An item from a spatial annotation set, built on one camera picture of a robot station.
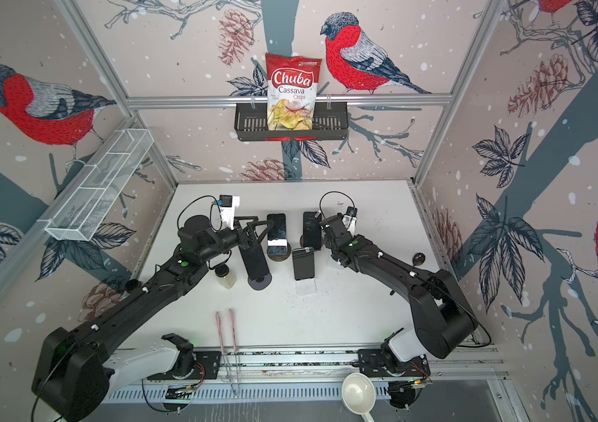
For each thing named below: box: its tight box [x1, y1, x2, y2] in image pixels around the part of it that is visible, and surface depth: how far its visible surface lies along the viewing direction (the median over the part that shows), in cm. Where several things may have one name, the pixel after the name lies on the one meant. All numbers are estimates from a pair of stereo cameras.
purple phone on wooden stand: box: [302, 211, 322, 251], surface depth 96 cm
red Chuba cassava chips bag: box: [265, 52, 322, 131], surface depth 86 cm
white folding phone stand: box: [295, 278, 317, 295], surface depth 90 cm
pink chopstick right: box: [228, 308, 239, 397], surface depth 78 cm
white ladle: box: [341, 371, 377, 422], surface depth 69 cm
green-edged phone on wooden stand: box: [267, 213, 288, 256], surface depth 94 cm
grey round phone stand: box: [247, 273, 272, 292], surface depth 92 cm
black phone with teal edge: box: [291, 246, 315, 281], surface depth 85 cm
